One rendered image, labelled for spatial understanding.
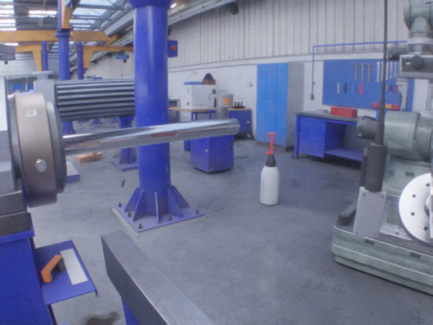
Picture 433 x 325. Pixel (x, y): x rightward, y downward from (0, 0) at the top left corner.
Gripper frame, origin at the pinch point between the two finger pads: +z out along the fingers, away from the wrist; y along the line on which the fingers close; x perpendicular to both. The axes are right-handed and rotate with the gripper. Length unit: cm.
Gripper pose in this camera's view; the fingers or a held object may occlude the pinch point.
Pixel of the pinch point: (416, 103)
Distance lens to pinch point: 201.9
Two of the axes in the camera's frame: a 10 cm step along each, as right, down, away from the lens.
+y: -7.2, -1.7, 6.7
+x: -6.9, 1.8, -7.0
